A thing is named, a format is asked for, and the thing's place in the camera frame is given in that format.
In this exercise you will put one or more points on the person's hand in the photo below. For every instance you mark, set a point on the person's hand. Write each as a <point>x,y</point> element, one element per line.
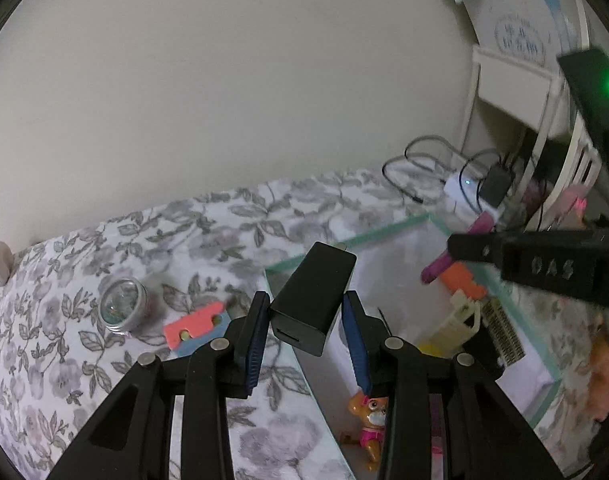
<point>598,397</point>

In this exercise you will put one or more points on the cream plastic clip toy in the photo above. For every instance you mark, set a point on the cream plastic clip toy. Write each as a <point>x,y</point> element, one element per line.
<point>459,326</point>

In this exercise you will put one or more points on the orange blue toy gun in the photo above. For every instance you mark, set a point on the orange blue toy gun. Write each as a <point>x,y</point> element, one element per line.
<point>459,277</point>

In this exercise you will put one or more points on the white power strip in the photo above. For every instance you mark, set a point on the white power strip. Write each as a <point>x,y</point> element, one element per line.
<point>463,189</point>

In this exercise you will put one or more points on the orange blue toy block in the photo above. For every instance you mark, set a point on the orange blue toy block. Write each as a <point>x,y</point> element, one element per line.
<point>196,329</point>

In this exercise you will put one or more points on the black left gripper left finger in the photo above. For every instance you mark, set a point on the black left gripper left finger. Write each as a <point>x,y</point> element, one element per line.
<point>247,336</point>

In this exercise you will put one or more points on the brown pup figurine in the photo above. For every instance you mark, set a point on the brown pup figurine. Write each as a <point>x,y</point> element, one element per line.
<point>372,414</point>

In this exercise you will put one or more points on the black power adapter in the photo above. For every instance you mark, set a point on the black power adapter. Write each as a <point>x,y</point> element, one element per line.
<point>496,185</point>

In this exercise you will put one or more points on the yellow round toy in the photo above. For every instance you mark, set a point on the yellow round toy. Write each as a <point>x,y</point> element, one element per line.
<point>430,349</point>

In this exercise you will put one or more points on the teal-rimmed white box tray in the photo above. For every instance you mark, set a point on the teal-rimmed white box tray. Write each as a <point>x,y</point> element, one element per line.
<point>386,278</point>

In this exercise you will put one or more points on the white shelf rack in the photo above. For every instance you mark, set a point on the white shelf rack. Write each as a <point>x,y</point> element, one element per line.
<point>521,89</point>

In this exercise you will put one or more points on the small beige comb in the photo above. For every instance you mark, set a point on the small beige comb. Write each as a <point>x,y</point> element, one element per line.
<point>504,336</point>

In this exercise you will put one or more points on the black rectangular charger box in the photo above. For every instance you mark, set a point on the black rectangular charger box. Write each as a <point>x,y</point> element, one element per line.
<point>307,305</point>

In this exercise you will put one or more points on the pink plastic toy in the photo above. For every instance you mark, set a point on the pink plastic toy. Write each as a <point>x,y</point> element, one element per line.
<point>483,224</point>

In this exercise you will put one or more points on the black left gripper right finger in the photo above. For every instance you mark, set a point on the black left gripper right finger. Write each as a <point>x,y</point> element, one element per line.
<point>365,337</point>

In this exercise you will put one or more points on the round metal tin glass lid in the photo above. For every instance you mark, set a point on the round metal tin glass lid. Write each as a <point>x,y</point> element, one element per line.
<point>124,306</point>

